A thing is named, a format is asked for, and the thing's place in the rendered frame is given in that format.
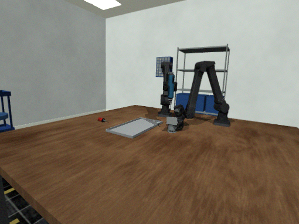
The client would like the grey l-shaped bracket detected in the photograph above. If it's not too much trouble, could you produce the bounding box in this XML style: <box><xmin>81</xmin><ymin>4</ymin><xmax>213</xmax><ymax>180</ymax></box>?
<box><xmin>167</xmin><ymin>117</ymin><xmax>178</xmax><ymax>125</ymax></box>

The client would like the white rimmed tray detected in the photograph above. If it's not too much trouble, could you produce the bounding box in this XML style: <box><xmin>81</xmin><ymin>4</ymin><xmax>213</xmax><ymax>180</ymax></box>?
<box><xmin>106</xmin><ymin>117</ymin><xmax>163</xmax><ymax>138</ymax></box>

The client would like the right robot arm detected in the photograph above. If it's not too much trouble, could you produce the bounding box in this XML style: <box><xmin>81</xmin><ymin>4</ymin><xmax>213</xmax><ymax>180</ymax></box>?
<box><xmin>158</xmin><ymin>62</ymin><xmax>173</xmax><ymax>116</ymax></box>

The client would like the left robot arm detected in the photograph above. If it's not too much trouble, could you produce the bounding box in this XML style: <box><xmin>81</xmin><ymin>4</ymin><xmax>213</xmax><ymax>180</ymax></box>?
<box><xmin>173</xmin><ymin>61</ymin><xmax>230</xmax><ymax>124</ymax></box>

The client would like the blue electric screwdriver barrel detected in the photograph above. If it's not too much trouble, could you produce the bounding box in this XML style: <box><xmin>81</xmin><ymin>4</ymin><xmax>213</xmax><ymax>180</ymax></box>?
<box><xmin>168</xmin><ymin>73</ymin><xmax>175</xmax><ymax>108</ymax></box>

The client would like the dark grey cylinder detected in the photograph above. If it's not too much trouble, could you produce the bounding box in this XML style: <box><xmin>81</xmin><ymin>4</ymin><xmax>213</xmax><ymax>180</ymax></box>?
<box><xmin>167</xmin><ymin>124</ymin><xmax>176</xmax><ymax>133</ymax></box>

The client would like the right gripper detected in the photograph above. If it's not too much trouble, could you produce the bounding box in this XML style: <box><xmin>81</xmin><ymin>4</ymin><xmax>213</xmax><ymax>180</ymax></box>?
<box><xmin>163</xmin><ymin>82</ymin><xmax>177</xmax><ymax>91</ymax></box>

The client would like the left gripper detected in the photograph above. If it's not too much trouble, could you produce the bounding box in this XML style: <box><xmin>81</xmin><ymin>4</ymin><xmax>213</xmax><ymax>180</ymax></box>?
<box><xmin>175</xmin><ymin>119</ymin><xmax>184</xmax><ymax>131</ymax></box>

